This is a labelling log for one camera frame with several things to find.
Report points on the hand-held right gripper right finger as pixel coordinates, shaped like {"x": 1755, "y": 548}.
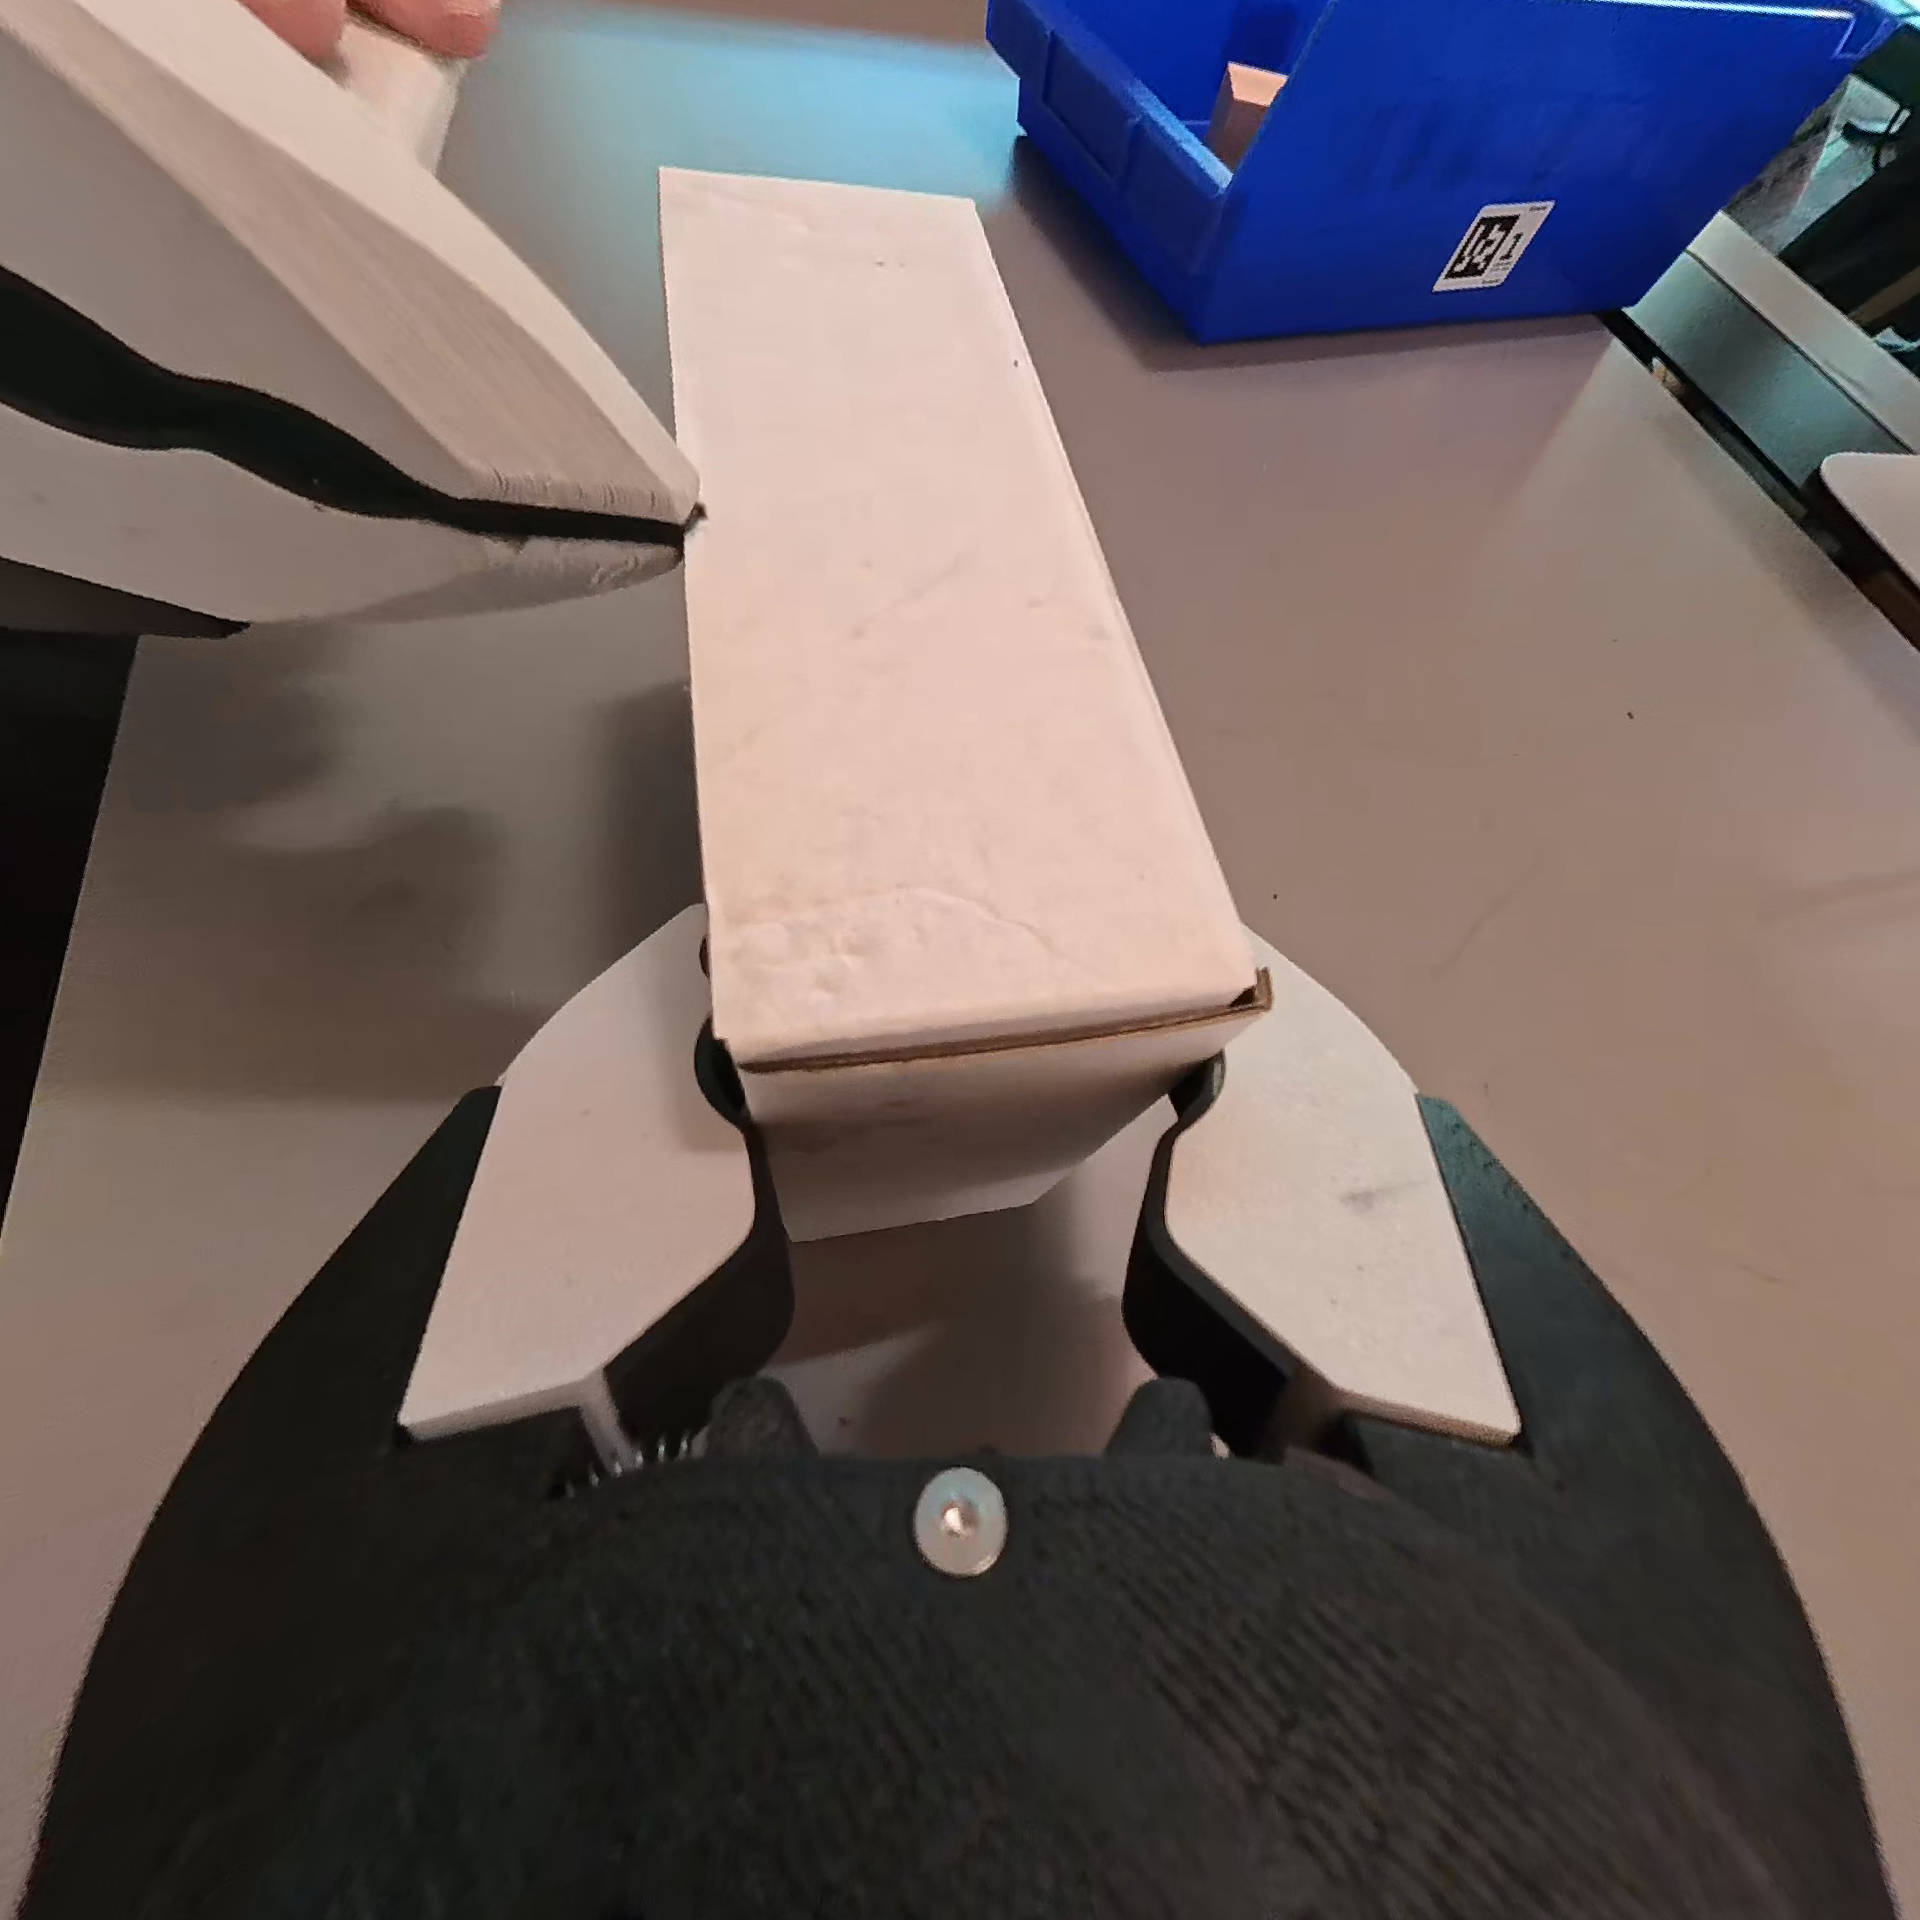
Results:
{"x": 1335, "y": 1215}

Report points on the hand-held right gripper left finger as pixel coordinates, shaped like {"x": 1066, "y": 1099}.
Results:
{"x": 599, "y": 1215}

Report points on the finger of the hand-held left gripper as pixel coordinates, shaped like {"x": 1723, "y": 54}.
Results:
{"x": 226, "y": 540}
{"x": 271, "y": 225}

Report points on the white cardboard box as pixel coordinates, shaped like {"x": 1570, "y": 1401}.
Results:
{"x": 901, "y": 599}

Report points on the blue plastic bin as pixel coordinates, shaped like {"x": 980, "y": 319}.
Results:
{"x": 1349, "y": 225}

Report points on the person's left hand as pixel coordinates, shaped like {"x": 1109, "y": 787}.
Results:
{"x": 405, "y": 18}

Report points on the wooden cube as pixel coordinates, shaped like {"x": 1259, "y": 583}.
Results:
{"x": 1253, "y": 112}

